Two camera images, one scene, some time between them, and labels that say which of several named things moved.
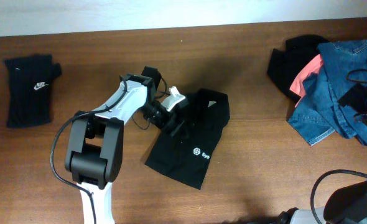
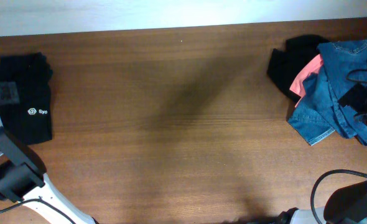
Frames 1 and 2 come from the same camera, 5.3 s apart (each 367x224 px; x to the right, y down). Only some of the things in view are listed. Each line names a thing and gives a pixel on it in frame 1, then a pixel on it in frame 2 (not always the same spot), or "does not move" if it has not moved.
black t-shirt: x=184 y=155 → x=30 y=121
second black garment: x=283 y=64 does not move
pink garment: x=297 y=85 does not move
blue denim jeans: x=320 y=112 does not move
